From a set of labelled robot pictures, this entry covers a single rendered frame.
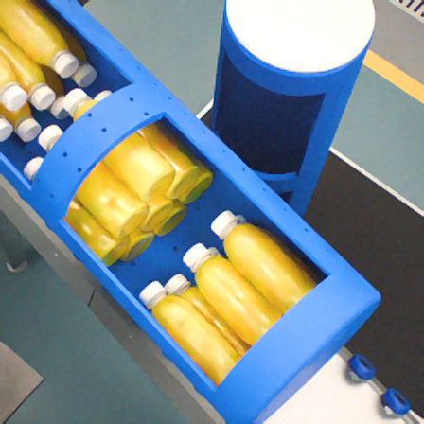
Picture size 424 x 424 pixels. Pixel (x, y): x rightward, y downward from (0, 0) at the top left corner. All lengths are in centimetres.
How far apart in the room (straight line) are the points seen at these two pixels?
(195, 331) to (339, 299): 23
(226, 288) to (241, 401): 19
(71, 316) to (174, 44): 99
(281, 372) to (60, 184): 41
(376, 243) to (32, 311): 98
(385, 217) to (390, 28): 81
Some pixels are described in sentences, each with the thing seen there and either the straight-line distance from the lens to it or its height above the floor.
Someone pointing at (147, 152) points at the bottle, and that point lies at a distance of 122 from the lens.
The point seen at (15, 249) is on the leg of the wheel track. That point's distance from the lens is 231.
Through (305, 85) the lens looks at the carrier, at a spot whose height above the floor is 99.
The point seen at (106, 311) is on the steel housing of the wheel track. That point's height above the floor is 87.
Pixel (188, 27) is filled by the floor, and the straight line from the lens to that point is 286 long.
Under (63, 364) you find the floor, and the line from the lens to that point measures 234.
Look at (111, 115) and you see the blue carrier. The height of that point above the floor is 123.
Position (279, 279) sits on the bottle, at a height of 114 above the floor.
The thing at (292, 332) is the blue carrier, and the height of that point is 123.
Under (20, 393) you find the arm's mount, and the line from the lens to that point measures 129.
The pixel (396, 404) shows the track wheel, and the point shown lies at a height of 98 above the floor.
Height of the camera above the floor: 225
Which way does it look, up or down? 64 degrees down
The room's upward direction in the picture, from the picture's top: 8 degrees clockwise
